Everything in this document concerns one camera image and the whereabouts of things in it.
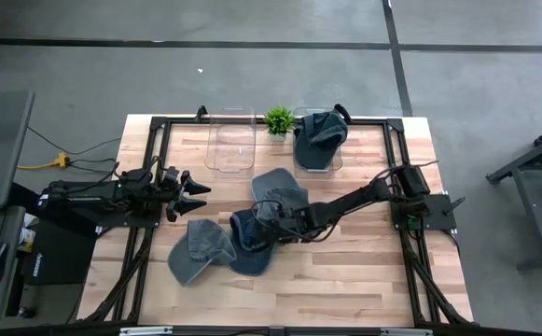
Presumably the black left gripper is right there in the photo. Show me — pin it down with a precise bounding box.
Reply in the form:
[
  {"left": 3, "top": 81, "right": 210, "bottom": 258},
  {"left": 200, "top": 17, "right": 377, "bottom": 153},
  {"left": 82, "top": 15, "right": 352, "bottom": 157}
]
[{"left": 157, "top": 165, "right": 212, "bottom": 224}]

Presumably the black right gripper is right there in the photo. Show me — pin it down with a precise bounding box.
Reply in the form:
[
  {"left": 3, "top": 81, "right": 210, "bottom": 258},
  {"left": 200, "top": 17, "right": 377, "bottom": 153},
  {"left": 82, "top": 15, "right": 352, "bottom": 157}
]
[{"left": 258, "top": 204, "right": 321, "bottom": 245}]

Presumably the light grey cap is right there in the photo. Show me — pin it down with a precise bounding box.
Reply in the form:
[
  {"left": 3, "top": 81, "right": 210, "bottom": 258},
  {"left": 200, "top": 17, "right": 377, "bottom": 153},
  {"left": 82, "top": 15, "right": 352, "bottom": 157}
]
[{"left": 250, "top": 167, "right": 310, "bottom": 223}]

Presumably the dark charcoal cap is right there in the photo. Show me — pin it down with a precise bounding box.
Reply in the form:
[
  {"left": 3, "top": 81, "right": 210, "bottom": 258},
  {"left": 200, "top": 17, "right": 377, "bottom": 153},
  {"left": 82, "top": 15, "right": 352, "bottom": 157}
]
[{"left": 293, "top": 110, "right": 350, "bottom": 171}]

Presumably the clear plastic bin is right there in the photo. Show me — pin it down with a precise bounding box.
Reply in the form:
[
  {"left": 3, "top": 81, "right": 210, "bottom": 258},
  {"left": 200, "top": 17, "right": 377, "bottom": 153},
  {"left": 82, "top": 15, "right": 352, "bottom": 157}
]
[
  {"left": 291, "top": 105, "right": 345, "bottom": 175},
  {"left": 203, "top": 105, "right": 257, "bottom": 175}
]

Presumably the small green potted plant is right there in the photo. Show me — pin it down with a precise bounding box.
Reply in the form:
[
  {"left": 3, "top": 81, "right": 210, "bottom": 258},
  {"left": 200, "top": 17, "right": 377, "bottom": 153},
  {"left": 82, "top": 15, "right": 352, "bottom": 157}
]
[{"left": 263, "top": 105, "right": 297, "bottom": 143}]

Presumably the black bag with logo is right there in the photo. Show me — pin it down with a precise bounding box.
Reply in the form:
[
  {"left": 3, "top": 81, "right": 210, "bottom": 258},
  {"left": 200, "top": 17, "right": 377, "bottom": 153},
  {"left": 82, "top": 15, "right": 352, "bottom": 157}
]
[{"left": 21, "top": 218, "right": 100, "bottom": 287}]

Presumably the black base lever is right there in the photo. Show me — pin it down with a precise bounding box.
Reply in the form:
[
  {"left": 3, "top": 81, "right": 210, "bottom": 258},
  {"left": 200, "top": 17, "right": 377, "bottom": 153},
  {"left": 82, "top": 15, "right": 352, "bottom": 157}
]
[{"left": 441, "top": 196, "right": 466, "bottom": 217}]

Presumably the grey desk panel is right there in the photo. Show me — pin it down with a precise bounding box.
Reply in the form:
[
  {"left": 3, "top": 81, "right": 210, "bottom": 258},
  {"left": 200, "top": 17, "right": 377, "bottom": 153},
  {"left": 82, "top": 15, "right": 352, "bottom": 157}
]
[{"left": 0, "top": 88, "right": 36, "bottom": 212}]

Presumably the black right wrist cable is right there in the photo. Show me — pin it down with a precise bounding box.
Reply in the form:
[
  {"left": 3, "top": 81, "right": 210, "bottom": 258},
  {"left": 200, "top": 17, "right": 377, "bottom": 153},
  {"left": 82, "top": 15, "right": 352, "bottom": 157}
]
[{"left": 250, "top": 199, "right": 285, "bottom": 221}]

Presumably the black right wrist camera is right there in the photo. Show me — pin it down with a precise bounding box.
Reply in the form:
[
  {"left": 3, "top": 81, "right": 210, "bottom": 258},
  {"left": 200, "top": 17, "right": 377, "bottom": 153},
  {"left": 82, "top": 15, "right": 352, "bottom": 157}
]
[{"left": 294, "top": 204, "right": 319, "bottom": 225}]

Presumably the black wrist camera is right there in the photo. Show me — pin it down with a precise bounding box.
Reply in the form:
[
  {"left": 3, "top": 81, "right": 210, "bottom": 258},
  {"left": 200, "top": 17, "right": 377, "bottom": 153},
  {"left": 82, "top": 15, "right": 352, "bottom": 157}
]
[
  {"left": 128, "top": 168, "right": 155, "bottom": 186},
  {"left": 294, "top": 204, "right": 319, "bottom": 225}
]

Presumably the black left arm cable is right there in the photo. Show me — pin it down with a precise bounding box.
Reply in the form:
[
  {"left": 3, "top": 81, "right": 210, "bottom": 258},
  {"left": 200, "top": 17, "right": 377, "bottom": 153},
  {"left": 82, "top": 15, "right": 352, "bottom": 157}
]
[{"left": 111, "top": 155, "right": 163, "bottom": 179}]

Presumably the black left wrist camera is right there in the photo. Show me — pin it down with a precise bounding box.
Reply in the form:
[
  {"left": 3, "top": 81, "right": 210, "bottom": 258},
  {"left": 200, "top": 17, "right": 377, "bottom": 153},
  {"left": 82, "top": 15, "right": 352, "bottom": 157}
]
[{"left": 128, "top": 168, "right": 155, "bottom": 186}]

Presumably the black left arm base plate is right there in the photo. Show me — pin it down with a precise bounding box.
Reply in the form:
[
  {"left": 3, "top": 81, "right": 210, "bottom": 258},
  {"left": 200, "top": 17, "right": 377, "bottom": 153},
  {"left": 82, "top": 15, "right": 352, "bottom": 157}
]
[{"left": 63, "top": 204, "right": 163, "bottom": 230}]

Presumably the black metal table frame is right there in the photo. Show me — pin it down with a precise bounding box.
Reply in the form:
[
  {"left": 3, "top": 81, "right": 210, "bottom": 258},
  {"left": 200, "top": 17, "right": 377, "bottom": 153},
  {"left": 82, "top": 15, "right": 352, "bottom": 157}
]
[{"left": 77, "top": 105, "right": 476, "bottom": 328}]

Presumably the black floor cable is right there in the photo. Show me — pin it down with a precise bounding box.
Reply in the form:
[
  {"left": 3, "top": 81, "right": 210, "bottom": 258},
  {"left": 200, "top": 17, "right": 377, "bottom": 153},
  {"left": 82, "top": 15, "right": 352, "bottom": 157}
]
[{"left": 26, "top": 124, "right": 122, "bottom": 158}]

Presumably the yellow power plug cord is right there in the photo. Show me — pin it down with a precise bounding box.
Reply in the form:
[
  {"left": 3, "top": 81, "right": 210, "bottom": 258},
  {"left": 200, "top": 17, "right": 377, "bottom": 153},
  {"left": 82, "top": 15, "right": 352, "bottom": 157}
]
[{"left": 17, "top": 152, "right": 72, "bottom": 171}]

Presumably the silver frame bracket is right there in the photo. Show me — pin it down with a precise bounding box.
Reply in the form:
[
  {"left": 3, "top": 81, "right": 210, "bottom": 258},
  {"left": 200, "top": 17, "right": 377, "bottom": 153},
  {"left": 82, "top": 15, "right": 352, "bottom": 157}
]
[
  {"left": 380, "top": 328, "right": 434, "bottom": 336},
  {"left": 118, "top": 326, "right": 174, "bottom": 336}
]

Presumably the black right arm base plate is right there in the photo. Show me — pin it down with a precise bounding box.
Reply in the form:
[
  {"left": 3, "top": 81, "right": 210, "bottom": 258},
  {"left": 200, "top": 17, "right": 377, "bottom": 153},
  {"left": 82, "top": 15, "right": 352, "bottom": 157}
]
[{"left": 390, "top": 193, "right": 458, "bottom": 233}]

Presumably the black side table frame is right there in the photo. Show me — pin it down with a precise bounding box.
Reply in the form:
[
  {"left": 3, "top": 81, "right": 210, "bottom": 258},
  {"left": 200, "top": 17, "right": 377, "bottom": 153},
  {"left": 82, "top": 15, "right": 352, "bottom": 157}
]
[{"left": 484, "top": 119, "right": 542, "bottom": 273}]

